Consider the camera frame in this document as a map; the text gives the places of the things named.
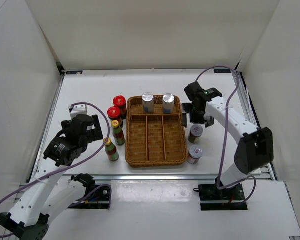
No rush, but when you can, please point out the red cap sauce jar front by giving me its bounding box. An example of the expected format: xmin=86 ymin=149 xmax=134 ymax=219
xmin=107 ymin=106 xmax=124 ymax=127

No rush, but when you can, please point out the dark spice jar white lid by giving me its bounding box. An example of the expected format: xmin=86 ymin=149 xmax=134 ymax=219
xmin=188 ymin=124 xmax=204 ymax=144

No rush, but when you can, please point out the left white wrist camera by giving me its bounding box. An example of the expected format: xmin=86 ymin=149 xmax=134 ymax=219
xmin=68 ymin=104 xmax=88 ymax=120

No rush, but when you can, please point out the red cap sauce jar rear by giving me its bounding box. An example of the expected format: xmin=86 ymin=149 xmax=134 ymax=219
xmin=113 ymin=95 xmax=127 ymax=120

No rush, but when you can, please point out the silver cap white shaker front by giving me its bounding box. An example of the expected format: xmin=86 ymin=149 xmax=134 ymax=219
xmin=141 ymin=92 xmax=155 ymax=114

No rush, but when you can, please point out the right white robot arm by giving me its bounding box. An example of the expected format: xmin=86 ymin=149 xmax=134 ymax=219
xmin=182 ymin=81 xmax=274 ymax=200

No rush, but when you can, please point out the yellow cap sauce bottle front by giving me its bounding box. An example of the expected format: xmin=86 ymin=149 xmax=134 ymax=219
xmin=103 ymin=138 xmax=120 ymax=162

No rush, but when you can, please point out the silver cap white shaker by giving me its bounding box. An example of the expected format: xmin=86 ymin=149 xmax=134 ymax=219
xmin=162 ymin=93 xmax=175 ymax=114
xmin=141 ymin=92 xmax=155 ymax=114

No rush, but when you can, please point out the yellow cap sauce bottle rear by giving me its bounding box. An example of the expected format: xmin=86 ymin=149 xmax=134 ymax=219
xmin=111 ymin=120 xmax=126 ymax=146

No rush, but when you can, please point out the yellow cap sauce bottle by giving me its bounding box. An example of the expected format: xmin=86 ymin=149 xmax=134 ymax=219
xmin=111 ymin=120 xmax=126 ymax=146
xmin=103 ymin=138 xmax=120 ymax=162

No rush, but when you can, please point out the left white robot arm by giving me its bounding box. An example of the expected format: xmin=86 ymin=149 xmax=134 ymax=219
xmin=0 ymin=114 xmax=103 ymax=240

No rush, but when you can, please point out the pink spice jar white lid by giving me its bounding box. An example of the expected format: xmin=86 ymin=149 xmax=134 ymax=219
xmin=187 ymin=145 xmax=203 ymax=165

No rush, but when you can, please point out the woven wicker divided tray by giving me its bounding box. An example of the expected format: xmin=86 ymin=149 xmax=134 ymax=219
xmin=125 ymin=95 xmax=188 ymax=168

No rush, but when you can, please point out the red cap sauce jar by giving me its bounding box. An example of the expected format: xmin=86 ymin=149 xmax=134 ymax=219
xmin=107 ymin=106 xmax=124 ymax=127
xmin=113 ymin=95 xmax=127 ymax=120

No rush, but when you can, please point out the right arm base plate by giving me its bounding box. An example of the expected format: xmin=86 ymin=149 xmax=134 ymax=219
xmin=193 ymin=183 xmax=248 ymax=212

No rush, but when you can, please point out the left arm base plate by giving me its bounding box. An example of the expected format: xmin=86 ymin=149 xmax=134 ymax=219
xmin=68 ymin=184 xmax=112 ymax=210

